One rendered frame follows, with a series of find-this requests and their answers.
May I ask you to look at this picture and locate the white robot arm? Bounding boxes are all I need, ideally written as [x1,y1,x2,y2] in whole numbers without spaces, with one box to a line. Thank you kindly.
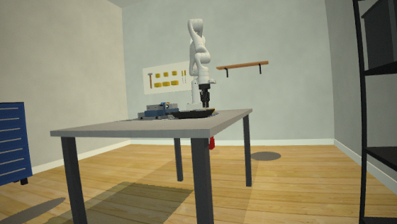
[188,19,216,103]

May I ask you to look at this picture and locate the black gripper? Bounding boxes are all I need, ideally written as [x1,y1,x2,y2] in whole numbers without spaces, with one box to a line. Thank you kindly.
[198,84,211,108]

